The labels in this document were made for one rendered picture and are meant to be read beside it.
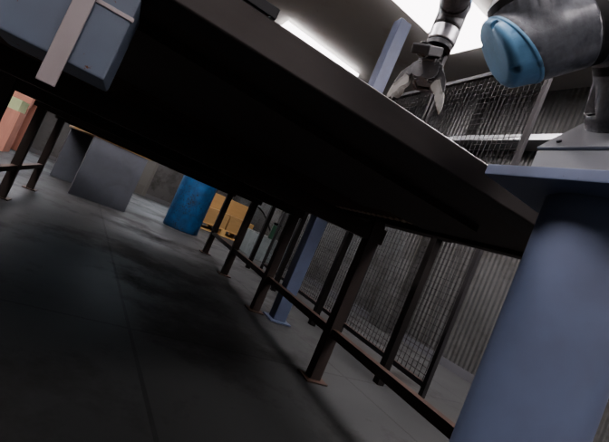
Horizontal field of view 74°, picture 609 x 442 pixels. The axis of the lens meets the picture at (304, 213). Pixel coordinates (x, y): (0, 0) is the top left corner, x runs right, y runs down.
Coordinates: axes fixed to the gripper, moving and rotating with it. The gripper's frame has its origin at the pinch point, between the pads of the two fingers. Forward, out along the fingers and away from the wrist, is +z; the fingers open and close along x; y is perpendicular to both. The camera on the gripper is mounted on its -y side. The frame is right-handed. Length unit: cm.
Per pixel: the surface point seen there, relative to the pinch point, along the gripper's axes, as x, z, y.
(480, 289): -15, 21, 340
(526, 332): -41, 42, -29
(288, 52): 4, 16, -50
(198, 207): 372, 63, 354
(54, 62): 18, 34, -72
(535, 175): -34.3, 19.4, -30.5
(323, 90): -1.1, 18.5, -43.3
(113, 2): 17, 24, -69
